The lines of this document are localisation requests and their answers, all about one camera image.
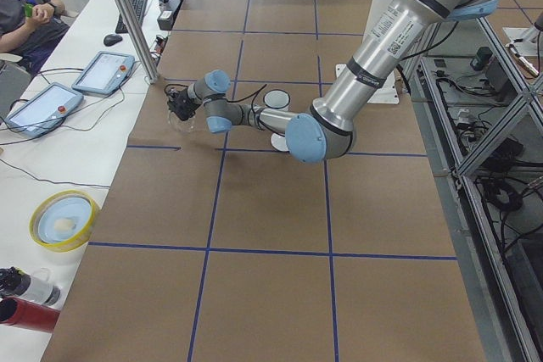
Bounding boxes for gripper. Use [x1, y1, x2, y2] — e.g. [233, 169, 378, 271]
[165, 86, 198, 121]

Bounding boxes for white enamel mug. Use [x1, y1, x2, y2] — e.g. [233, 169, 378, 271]
[263, 89, 290, 111]

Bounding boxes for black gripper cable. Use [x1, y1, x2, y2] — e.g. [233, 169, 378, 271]
[163, 81, 268, 130]

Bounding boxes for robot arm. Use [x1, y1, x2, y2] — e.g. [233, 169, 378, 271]
[166, 0, 499, 163]

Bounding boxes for teach pendant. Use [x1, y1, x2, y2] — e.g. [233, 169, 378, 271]
[5, 82, 83, 137]
[71, 51, 135, 96]

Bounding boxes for seated person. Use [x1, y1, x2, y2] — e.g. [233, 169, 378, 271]
[1, 0, 70, 75]

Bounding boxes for black keyboard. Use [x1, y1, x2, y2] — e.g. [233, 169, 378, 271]
[115, 0, 149, 34]

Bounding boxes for near teach pendant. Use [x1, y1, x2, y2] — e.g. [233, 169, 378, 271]
[5, 82, 83, 137]

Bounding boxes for far teach pendant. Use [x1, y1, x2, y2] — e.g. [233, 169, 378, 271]
[71, 51, 135, 96]

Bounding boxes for red bottle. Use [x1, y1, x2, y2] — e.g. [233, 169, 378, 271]
[1, 298, 60, 333]

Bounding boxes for clear bottle black cap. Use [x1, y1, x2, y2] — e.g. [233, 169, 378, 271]
[1, 266, 60, 306]

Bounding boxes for white enamel mug lid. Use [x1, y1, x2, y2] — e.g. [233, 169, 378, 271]
[270, 133, 288, 153]

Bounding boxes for yellow tape roll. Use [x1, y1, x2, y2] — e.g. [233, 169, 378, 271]
[29, 190, 100, 253]

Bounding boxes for black box device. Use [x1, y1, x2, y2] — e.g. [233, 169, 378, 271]
[157, 0, 182, 31]

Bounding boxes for black computer mouse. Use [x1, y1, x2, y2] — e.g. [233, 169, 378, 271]
[103, 34, 123, 47]

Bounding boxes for aluminium frame post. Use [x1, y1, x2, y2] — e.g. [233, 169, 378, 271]
[115, 0, 159, 84]

